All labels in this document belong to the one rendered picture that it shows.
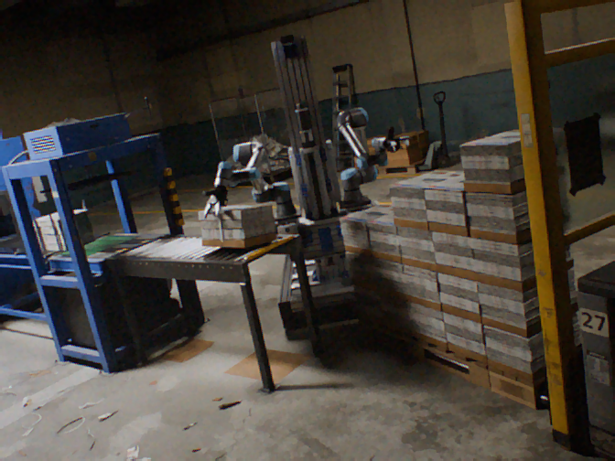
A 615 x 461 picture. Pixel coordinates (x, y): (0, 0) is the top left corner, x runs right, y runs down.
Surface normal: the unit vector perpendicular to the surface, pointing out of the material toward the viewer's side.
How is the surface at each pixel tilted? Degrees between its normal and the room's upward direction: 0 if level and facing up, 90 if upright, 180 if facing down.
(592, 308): 90
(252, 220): 90
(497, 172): 90
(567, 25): 90
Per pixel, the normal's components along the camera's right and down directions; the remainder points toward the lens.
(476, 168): -0.84, 0.27
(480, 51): -0.60, 0.29
